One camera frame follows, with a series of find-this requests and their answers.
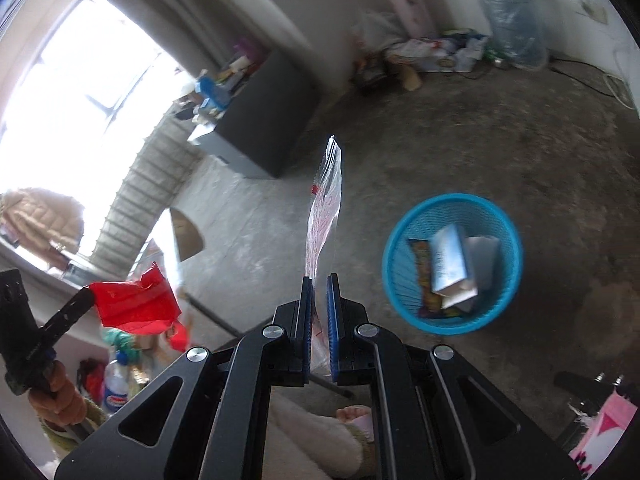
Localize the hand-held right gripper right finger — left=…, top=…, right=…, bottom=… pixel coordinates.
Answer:
left=326, top=272, right=583, bottom=480

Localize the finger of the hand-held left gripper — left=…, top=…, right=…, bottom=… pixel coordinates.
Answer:
left=34, top=286, right=97, bottom=350

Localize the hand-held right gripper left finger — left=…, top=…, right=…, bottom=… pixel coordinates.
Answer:
left=54, top=275, right=316, bottom=480

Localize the red plastic wrapper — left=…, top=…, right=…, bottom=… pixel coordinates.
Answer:
left=90, top=261, right=183, bottom=336

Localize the blue plastic wastebasket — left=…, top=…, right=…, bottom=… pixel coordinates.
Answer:
left=381, top=193, right=525, bottom=335

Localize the clear plastic bottle blue cap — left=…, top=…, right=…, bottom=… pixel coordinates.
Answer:
left=102, top=350, right=133, bottom=416

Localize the yellow snack bag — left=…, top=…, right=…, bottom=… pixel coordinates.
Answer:
left=407, top=237, right=463, bottom=318

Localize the clear plastic bag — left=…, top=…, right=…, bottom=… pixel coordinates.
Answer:
left=304, top=135, right=346, bottom=378

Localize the red and white snack bag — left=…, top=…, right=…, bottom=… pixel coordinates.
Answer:
left=167, top=317, right=191, bottom=353

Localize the blue and white cardboard box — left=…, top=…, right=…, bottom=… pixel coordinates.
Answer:
left=431, top=224, right=481, bottom=297

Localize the white paper packet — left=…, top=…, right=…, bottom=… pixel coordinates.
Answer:
left=442, top=234, right=501, bottom=311

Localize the person's left hand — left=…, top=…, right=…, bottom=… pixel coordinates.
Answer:
left=27, top=360, right=86, bottom=431

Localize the pile of colourful bags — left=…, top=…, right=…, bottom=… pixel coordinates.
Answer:
left=77, top=357, right=108, bottom=406

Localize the person's foot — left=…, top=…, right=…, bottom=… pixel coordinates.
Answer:
left=335, top=404, right=373, bottom=443

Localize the beige quilted jacket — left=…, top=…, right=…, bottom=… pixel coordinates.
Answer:
left=0, top=187, right=86, bottom=256

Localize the green and white fuzzy clothing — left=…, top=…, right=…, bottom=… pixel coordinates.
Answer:
left=270, top=385, right=376, bottom=480

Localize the brown cardboard piece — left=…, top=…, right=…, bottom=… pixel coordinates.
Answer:
left=170, top=207, right=206, bottom=261

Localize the metal window railing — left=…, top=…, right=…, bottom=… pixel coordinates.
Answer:
left=87, top=120, right=206, bottom=281

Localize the grey cabinet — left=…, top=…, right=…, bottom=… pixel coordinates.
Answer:
left=187, top=49, right=321, bottom=180

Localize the blue bottle white cap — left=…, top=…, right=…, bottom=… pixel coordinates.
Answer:
left=197, top=77, right=231, bottom=111

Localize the heap of floor clutter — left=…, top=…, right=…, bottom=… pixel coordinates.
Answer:
left=385, top=27, right=488, bottom=73

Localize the pink and white printed cloth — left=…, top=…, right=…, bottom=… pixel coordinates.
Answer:
left=572, top=387, right=632, bottom=473

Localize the white plastic bag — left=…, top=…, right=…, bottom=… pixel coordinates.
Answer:
left=350, top=10, right=401, bottom=51

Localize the large water jug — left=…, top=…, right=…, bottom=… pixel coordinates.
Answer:
left=475, top=0, right=548, bottom=71

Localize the black metal frame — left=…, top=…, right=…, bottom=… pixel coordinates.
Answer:
left=554, top=371, right=626, bottom=416

